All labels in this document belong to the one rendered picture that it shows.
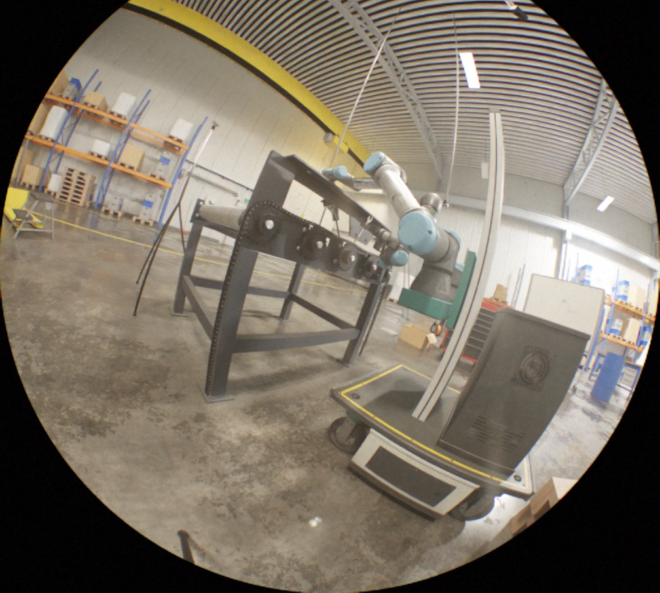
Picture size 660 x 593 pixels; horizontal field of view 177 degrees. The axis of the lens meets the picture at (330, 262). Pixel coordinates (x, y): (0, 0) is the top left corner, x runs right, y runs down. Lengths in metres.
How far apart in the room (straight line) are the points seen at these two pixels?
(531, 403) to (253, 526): 0.90
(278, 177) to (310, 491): 1.24
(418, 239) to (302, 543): 1.00
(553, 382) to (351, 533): 0.78
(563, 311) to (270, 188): 5.18
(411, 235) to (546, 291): 4.79
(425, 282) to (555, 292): 4.68
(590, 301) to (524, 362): 4.57
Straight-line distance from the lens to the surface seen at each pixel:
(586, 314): 5.22
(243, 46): 8.27
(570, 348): 0.79
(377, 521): 0.97
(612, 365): 5.47
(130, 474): 0.90
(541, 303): 5.22
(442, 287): 0.72
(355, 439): 1.02
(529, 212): 11.79
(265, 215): 0.81
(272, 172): 0.91
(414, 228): 0.62
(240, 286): 0.88
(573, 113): 10.33
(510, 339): 0.73
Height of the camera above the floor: 0.80
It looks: level
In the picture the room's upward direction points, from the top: 19 degrees clockwise
